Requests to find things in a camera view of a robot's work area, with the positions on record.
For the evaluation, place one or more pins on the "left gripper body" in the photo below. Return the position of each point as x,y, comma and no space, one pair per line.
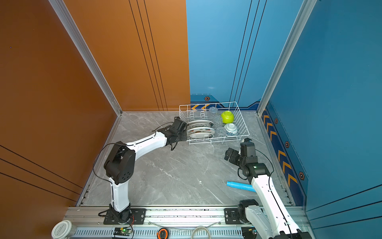
182,137

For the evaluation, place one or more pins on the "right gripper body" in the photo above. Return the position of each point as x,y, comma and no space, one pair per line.
243,162

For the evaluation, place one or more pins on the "watermelon pattern plate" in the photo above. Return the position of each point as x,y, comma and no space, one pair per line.
200,133

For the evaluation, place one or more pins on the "green red rimmed plate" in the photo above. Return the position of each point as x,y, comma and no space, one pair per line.
200,123

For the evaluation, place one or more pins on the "white wire dish rack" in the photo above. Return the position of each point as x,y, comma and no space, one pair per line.
192,112

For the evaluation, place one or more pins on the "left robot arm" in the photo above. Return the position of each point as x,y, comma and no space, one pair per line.
120,163

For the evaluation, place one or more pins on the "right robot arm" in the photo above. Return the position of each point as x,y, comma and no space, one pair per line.
271,220

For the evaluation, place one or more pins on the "blue white porcelain bowl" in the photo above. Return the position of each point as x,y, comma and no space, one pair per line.
231,129

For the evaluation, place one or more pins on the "light blue cylinder tube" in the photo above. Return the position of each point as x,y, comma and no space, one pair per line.
241,186

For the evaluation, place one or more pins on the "clear glass cup near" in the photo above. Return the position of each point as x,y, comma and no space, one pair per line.
221,132

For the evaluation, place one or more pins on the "clear glass cup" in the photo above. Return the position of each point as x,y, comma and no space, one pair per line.
217,121
213,111
221,132

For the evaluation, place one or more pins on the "clear glass cup far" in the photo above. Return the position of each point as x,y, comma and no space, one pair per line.
213,111

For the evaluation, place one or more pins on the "clear glass cup middle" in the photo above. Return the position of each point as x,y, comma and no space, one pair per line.
217,121

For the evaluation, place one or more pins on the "lime green bowl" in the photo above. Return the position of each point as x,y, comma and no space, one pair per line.
227,117

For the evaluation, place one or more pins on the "green circuit board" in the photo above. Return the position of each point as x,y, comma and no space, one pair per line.
123,233

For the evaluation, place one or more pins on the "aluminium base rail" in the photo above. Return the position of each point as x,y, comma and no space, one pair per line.
182,222

